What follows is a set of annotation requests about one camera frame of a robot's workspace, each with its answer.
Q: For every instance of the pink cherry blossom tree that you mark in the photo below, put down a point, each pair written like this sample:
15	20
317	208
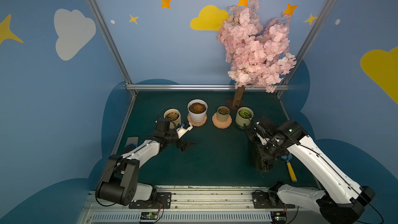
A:
259	56

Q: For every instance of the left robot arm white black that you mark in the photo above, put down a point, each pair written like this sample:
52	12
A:
119	182

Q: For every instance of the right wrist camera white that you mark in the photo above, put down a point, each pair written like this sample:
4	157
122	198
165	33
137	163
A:
262	139

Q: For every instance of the left circuit board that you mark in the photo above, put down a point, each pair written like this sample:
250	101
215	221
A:
149	216

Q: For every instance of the yellow ribbed succulent pot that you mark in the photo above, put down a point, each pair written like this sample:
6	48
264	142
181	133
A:
174	116

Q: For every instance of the pink saucer under white pot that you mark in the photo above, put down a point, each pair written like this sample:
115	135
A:
197	124

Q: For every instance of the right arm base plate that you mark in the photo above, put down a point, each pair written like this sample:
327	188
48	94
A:
263	200

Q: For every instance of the right circuit board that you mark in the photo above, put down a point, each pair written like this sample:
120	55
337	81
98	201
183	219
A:
278	218

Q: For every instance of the white ribbed succulent pot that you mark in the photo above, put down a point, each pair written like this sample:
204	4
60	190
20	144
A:
197	109

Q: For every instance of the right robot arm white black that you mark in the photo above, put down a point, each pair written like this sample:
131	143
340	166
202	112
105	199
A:
341	201

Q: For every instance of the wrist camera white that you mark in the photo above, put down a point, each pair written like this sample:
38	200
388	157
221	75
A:
262	139
183	129

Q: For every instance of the aluminium front rail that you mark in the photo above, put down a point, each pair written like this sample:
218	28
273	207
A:
197	205

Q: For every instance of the small beige succulent pot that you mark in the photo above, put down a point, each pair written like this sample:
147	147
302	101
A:
223	114

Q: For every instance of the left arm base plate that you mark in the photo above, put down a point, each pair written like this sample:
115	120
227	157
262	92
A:
163	199

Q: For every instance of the black saucer under green pot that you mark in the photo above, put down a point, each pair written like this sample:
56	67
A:
244	126

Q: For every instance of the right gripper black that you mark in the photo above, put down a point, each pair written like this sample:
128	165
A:
263	160

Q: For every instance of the blue yellow garden fork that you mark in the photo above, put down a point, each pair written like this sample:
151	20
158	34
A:
287	159

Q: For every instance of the circuit board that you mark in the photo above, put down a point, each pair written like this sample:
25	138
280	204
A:
149	216
278	218

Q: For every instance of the pink saucer under beige pot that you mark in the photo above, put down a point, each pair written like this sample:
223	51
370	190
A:
221	125

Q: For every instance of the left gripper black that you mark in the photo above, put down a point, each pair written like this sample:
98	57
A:
177	140

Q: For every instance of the dark green watering can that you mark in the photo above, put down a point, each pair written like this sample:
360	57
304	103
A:
262	156

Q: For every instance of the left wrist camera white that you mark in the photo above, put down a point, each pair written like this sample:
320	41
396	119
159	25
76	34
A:
183	129

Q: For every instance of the pale green succulent pot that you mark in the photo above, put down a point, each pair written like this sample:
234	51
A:
244	115

